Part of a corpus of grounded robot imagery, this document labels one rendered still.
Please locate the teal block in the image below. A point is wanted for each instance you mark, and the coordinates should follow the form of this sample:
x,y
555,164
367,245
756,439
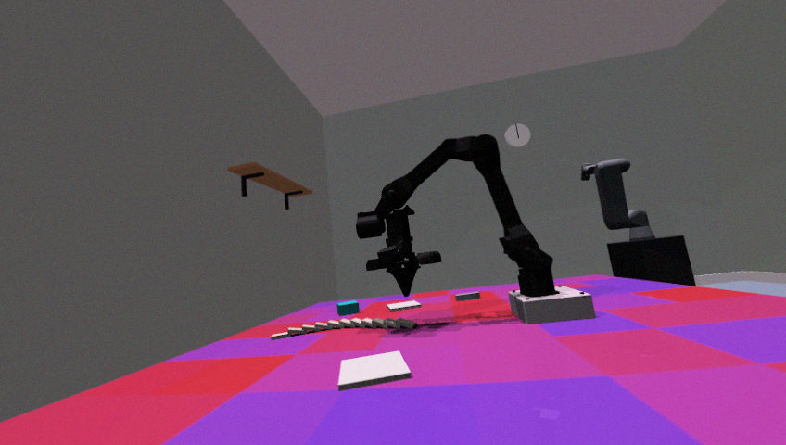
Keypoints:
x,y
347,308

